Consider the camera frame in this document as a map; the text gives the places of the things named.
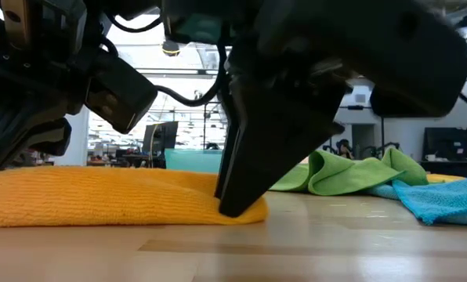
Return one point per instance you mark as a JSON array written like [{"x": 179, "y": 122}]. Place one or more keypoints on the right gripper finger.
[
  {"x": 226, "y": 156},
  {"x": 272, "y": 149}
]

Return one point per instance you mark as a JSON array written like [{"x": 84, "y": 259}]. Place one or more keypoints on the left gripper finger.
[{"x": 22, "y": 145}]

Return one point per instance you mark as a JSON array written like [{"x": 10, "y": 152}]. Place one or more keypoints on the green microfiber towel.
[{"x": 335, "y": 176}]

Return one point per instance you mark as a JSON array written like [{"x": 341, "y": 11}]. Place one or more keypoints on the orange microfiber towel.
[{"x": 100, "y": 196}]

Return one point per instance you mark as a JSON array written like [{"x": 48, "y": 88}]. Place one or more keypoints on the neighbouring station robot arm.
[
  {"x": 212, "y": 145},
  {"x": 390, "y": 145}
]

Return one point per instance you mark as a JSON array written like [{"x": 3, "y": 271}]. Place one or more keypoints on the teal translucent plastic basket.
[{"x": 190, "y": 160}]

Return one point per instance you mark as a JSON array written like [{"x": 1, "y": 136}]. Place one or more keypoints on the yellow microfiber towel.
[{"x": 443, "y": 178}]

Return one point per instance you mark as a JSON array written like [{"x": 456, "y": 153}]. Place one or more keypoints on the blue microfiber towel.
[{"x": 445, "y": 199}]

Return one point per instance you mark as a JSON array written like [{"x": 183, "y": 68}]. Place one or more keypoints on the white building column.
[{"x": 74, "y": 137}]

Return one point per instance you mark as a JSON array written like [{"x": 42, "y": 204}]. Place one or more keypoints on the dark standing monitor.
[{"x": 161, "y": 137}]

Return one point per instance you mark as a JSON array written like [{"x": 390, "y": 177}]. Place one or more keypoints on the person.
[{"x": 344, "y": 149}]

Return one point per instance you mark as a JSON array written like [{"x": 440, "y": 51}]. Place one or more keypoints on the white mug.
[{"x": 430, "y": 157}]

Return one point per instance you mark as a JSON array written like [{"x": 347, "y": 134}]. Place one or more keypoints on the black desk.
[{"x": 449, "y": 168}]

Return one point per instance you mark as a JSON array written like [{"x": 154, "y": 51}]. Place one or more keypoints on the black desk monitor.
[{"x": 451, "y": 143}]

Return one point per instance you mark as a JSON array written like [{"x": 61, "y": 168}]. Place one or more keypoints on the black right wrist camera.
[{"x": 194, "y": 27}]

